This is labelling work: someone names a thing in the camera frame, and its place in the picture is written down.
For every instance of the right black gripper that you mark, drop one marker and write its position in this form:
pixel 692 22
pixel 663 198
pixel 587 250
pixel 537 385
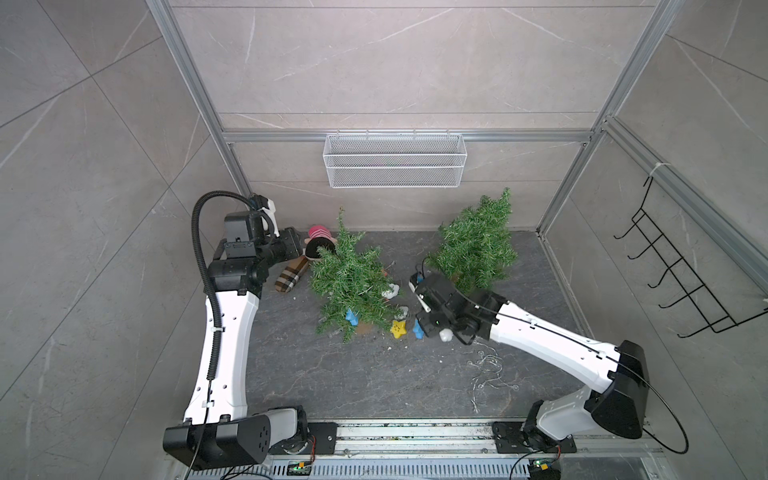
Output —
pixel 427 327

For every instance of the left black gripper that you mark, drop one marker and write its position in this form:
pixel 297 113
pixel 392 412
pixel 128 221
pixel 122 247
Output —
pixel 290 246

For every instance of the blue star light centre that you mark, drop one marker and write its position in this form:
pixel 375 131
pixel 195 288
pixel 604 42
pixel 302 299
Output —
pixel 418 331

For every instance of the blue star light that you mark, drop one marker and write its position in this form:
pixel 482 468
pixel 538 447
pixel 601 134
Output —
pixel 418 331
pixel 352 318

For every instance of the white star light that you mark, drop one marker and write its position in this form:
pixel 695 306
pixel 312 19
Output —
pixel 402 313

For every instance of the yellow star light with face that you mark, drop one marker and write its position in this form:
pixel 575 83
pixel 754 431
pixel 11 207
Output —
pixel 398 329

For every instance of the green christmas tree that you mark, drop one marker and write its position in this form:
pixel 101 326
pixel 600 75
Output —
pixel 351 278
pixel 475 248

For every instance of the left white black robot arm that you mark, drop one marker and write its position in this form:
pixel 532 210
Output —
pixel 218 430

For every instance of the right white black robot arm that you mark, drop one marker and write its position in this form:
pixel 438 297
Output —
pixel 614 393

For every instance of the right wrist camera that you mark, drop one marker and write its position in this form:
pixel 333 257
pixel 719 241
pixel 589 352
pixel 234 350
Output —
pixel 414 282

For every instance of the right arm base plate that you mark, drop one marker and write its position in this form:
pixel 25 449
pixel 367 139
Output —
pixel 515 438

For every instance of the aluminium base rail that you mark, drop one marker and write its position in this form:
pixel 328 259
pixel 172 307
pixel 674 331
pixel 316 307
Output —
pixel 449 449

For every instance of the white wire mesh basket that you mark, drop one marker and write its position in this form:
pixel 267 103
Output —
pixel 357 161

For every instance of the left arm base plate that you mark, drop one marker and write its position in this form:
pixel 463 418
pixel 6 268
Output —
pixel 320 439

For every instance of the black wire hook rack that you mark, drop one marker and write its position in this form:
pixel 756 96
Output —
pixel 693 290

